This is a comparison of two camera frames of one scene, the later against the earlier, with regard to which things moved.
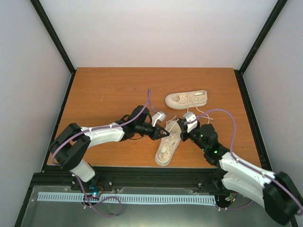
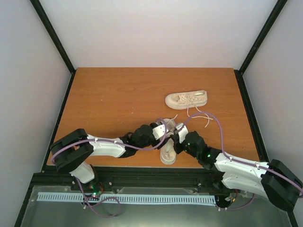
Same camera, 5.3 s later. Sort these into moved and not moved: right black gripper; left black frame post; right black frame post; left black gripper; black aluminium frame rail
Moved: right black gripper; left black gripper
Not moved: left black frame post; black aluminium frame rail; right black frame post
